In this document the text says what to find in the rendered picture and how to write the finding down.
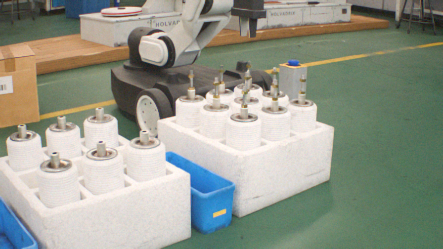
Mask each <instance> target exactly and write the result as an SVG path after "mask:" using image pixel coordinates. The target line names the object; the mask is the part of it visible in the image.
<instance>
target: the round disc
mask: <svg viewBox="0 0 443 249"><path fill-rule="evenodd" d="M140 13H142V8H140V7H116V8H107V9H103V10H102V11H101V15H105V16H109V17H124V16H133V15H135V14H140Z"/></svg>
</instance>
